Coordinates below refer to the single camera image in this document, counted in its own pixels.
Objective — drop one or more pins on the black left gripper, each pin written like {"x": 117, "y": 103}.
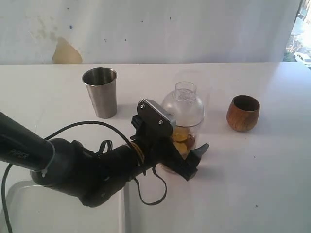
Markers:
{"x": 158, "y": 144}

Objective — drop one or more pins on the clear dome strainer lid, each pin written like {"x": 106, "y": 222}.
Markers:
{"x": 184, "y": 105}

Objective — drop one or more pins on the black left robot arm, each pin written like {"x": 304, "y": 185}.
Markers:
{"x": 93, "y": 177}

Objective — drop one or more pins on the clear plastic shaker cup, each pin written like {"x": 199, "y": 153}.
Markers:
{"x": 187, "y": 140}

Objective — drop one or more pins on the coins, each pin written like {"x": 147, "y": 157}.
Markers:
{"x": 183, "y": 140}

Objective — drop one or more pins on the brown wooden cup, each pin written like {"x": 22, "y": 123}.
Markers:
{"x": 243, "y": 113}

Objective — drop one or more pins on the translucent white plastic container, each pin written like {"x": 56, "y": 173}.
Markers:
{"x": 204, "y": 89}

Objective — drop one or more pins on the stainless steel cup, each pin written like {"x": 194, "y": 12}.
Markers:
{"x": 100, "y": 83}

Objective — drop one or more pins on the white metal tray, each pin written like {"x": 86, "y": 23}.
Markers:
{"x": 35, "y": 209}

